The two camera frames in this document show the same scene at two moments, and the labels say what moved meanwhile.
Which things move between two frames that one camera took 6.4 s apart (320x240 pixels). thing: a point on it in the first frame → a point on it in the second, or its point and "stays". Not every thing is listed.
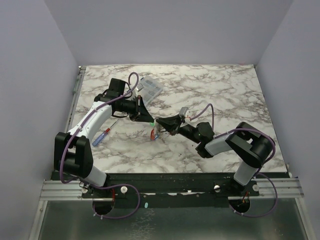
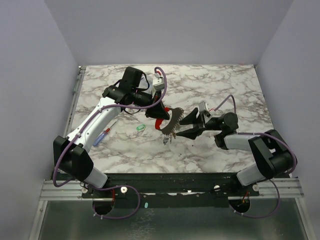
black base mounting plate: (171, 190) stays
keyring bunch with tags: (155, 134) → (170, 130)
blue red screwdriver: (95, 142) stays
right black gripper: (179, 125) → (201, 124)
